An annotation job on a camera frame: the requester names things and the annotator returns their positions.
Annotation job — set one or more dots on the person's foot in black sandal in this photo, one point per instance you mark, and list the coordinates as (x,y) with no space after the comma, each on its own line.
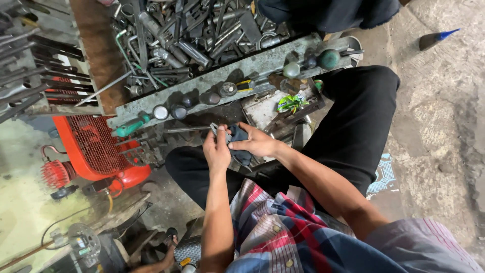
(165,254)

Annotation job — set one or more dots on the white bowl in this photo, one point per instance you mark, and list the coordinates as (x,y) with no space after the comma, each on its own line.
(354,45)

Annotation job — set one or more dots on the rack of long wrenches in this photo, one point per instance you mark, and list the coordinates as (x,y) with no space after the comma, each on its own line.
(41,72)

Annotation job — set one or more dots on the wooden plank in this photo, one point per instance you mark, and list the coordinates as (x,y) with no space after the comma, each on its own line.
(125,212)

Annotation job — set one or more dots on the person's right hand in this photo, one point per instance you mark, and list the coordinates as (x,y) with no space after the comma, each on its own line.
(261,144)

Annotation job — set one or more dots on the person's left hand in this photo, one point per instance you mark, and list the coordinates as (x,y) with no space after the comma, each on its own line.
(215,153)

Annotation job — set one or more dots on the red air compressor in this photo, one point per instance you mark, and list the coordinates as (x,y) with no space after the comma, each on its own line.
(94,148)

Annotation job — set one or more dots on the metal toolbox with tool heap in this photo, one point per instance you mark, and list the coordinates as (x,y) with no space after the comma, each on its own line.
(197,45)

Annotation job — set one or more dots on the person's plaid shirt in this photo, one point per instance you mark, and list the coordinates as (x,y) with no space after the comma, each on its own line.
(303,239)

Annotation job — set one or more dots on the steel pliers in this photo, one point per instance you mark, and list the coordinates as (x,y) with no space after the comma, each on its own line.
(214,129)

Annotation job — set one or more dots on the dark blue cloth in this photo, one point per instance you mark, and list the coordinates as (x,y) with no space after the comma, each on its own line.
(239,133)

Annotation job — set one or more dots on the round metal machine part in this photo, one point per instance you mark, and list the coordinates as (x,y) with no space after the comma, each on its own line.
(83,240)

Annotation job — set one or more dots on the dirty metal tray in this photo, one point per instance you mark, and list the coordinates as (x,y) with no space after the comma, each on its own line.
(265,112)

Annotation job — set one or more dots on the green snack wrapper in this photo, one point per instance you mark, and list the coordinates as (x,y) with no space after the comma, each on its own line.
(291,103)

